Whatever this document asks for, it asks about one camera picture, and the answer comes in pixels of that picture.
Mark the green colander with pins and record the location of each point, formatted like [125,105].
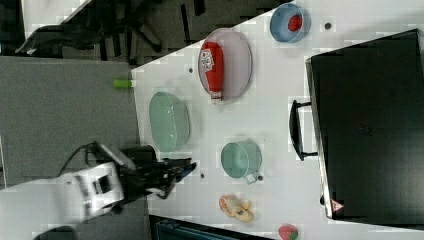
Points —
[169,121]

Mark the plush orange and pastry toy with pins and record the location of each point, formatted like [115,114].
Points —
[233,207]

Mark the silver toaster oven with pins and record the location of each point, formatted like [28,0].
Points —
[367,107]

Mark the black office chair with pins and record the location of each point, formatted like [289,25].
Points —
[82,24]

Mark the blue bowl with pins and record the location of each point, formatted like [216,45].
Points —
[279,23]

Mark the red plush strawberry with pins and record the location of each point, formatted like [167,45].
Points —
[288,232]

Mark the grey round plate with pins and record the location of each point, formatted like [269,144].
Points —
[237,62]

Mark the green marker on table edge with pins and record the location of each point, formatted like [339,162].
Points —
[123,84]

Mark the green mug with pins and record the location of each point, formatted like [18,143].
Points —
[242,160]

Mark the blue bin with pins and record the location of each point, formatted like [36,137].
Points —
[170,229]

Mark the red plush ketchup bottle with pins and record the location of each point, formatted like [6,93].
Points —
[211,58]

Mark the red strawberry in bowl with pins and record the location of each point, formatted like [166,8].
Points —
[295,23]

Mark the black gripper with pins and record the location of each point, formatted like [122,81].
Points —
[149,174]

